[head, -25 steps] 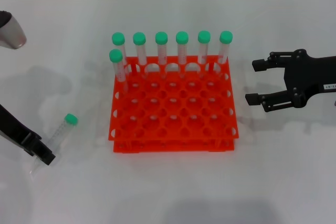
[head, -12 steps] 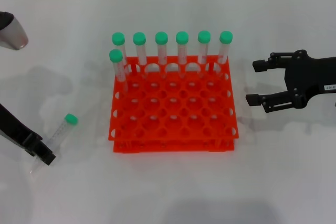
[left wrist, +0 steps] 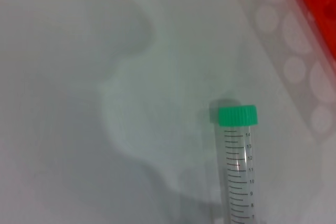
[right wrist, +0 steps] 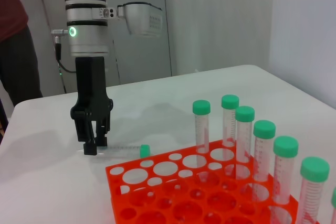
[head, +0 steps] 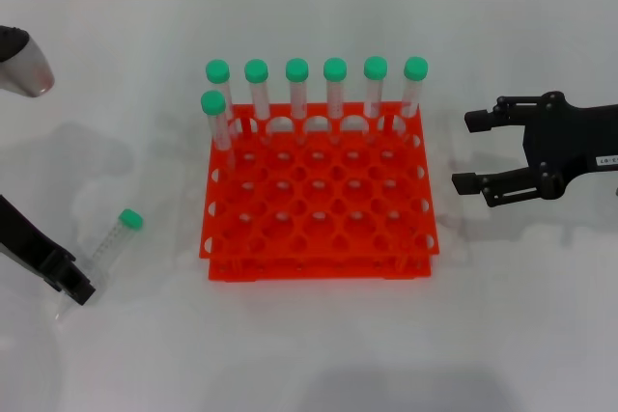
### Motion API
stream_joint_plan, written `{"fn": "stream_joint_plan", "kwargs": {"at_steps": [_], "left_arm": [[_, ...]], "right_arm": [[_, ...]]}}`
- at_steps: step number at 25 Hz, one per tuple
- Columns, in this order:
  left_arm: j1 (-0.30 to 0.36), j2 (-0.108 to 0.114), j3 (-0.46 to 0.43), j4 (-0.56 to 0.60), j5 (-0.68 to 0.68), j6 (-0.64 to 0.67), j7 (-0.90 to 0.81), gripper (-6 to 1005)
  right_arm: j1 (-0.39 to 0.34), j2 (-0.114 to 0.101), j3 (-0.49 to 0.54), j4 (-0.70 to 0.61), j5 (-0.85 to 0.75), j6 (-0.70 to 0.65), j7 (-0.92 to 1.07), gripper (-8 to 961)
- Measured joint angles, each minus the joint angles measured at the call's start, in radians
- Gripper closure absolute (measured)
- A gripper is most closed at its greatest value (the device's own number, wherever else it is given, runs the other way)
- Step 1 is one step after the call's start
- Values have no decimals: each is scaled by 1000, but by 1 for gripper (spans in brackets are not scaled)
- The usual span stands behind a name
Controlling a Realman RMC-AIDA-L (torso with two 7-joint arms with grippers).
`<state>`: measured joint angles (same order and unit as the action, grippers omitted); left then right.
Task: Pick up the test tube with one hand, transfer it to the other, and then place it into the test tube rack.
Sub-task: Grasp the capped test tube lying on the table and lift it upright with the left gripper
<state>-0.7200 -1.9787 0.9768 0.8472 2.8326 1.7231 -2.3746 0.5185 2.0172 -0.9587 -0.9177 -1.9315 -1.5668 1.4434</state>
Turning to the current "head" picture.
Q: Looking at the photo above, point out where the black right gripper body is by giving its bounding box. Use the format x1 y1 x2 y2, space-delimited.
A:
522 90 618 201

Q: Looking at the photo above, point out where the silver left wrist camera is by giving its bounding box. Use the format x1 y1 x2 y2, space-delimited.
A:
0 24 56 98

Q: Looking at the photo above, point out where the clear test tube green cap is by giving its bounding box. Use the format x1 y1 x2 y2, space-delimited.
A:
200 89 239 177
284 57 311 143
243 58 274 143
205 59 243 141
362 55 389 141
51 207 145 325
323 57 349 143
395 55 430 141

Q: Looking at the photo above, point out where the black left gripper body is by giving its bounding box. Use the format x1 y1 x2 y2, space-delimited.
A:
0 193 74 279

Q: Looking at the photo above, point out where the orange test tube rack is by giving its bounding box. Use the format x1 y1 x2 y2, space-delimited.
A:
198 101 441 283

